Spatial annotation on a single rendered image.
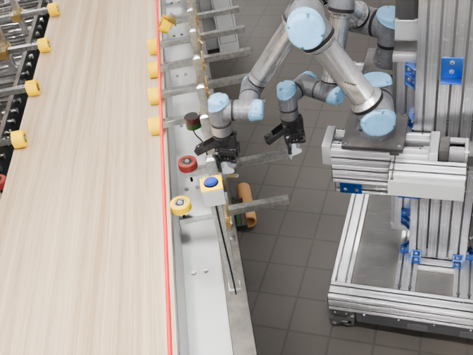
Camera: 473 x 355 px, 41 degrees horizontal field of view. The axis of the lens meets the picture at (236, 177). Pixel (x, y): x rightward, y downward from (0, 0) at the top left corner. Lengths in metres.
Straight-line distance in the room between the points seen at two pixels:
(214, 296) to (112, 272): 0.42
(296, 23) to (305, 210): 1.82
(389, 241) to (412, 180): 0.84
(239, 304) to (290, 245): 1.18
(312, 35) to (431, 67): 0.59
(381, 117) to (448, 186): 0.37
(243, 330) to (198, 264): 0.45
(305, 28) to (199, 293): 1.10
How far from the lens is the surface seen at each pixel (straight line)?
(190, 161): 2.62
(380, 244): 3.13
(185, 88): 2.99
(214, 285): 2.49
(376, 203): 3.33
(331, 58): 2.05
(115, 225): 2.43
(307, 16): 1.97
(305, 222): 3.55
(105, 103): 3.15
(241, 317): 2.27
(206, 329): 2.37
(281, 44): 2.19
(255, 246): 3.46
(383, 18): 2.70
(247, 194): 3.66
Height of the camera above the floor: 2.48
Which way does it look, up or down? 39 degrees down
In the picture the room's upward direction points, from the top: 11 degrees counter-clockwise
